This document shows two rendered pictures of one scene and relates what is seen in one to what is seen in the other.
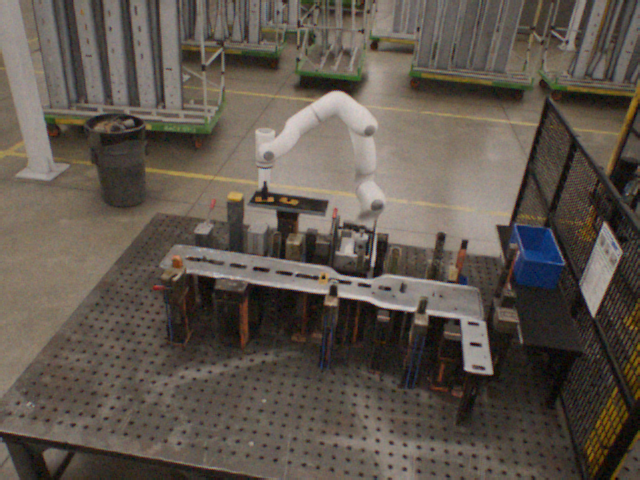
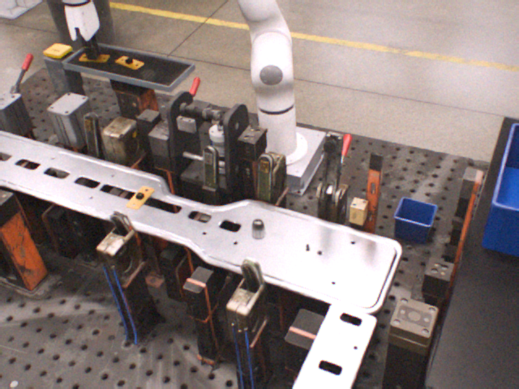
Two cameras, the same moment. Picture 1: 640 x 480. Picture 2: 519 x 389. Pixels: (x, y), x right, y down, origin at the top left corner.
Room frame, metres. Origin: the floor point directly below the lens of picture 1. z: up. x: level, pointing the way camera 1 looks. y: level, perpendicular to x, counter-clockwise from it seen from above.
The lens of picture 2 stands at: (0.88, -0.72, 2.00)
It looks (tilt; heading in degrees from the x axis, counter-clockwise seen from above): 43 degrees down; 21
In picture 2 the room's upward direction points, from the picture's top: 4 degrees counter-clockwise
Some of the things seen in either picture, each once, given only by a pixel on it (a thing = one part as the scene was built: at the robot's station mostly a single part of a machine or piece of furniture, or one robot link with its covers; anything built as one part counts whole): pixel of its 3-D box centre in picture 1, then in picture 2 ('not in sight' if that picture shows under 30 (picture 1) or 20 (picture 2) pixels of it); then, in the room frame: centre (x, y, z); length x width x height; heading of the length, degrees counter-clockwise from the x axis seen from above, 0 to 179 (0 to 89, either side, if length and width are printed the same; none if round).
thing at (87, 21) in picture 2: (264, 174); (82, 15); (2.19, 0.27, 1.29); 0.10 x 0.07 x 0.11; 8
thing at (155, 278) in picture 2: (321, 304); (154, 235); (1.83, -0.03, 0.84); 0.13 x 0.05 x 0.29; 173
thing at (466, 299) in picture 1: (318, 279); (132, 198); (1.81, -0.01, 1.00); 1.38 x 0.22 x 0.02; 83
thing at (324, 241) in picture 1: (321, 272); (176, 181); (2.02, -0.02, 0.89); 0.13 x 0.11 x 0.38; 173
